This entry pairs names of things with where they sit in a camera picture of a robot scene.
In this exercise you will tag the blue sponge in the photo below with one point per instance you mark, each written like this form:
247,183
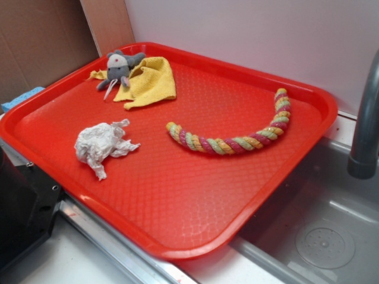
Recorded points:
21,98

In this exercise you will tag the gray plush mouse toy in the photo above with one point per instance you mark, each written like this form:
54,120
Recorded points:
119,66

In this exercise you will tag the multicolour twisted rope toy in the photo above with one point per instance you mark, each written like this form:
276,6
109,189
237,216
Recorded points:
238,145

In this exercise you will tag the yellow cloth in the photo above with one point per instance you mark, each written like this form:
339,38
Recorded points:
151,81

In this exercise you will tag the red plastic tray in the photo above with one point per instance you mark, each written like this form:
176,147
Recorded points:
172,202

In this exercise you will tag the crumpled white paper tissue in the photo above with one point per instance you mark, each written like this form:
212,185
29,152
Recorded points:
94,144

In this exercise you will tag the brown cardboard panel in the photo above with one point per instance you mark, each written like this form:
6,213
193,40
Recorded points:
43,41

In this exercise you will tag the gray sink faucet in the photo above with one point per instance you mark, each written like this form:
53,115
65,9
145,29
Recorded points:
363,158

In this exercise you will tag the gray toy sink basin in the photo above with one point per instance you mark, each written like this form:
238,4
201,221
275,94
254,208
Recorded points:
319,226

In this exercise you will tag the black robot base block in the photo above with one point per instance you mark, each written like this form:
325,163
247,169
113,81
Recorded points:
29,203

